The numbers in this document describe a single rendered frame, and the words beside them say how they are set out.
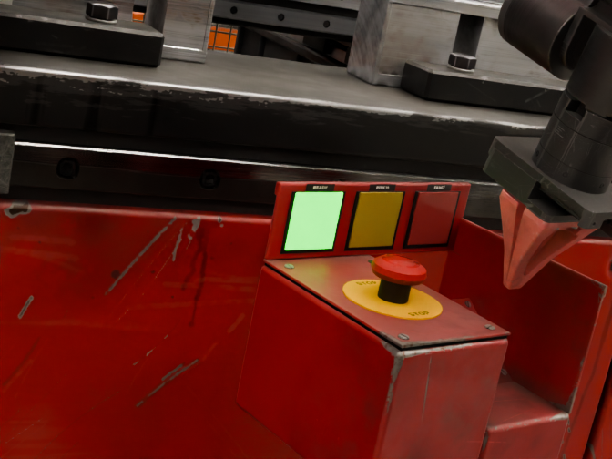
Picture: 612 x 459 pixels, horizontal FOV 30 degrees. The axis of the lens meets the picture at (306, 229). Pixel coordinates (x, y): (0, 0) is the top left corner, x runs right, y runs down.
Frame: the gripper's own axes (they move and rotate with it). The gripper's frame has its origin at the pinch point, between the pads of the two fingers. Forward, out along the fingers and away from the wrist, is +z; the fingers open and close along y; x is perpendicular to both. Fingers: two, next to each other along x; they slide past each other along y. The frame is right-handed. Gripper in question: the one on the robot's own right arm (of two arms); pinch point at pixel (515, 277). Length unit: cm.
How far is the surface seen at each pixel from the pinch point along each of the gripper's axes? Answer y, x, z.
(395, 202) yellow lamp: 10.9, 3.4, 0.3
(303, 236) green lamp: 10.4, 12.0, 2.8
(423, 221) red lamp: 10.4, -0.1, 1.9
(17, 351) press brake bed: 23.5, 24.8, 22.6
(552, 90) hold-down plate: 24.1, -26.7, -4.1
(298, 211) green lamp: 10.8, 12.9, 0.9
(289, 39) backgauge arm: 77, -37, 16
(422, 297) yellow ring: 1.6, 7.1, 2.4
